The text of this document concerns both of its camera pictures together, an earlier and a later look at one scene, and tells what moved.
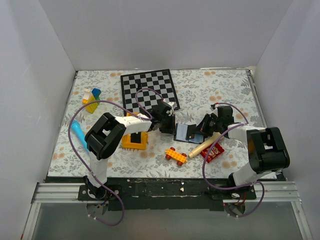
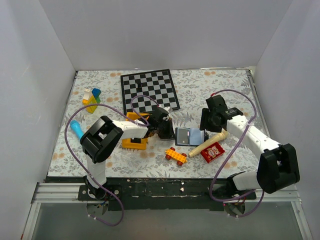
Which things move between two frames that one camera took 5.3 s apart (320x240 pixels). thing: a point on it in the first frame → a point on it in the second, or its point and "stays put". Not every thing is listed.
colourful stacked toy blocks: (89, 96) stays put
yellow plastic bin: (126, 140) stays put
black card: (191, 130) → (183, 136)
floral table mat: (146, 153) stays put
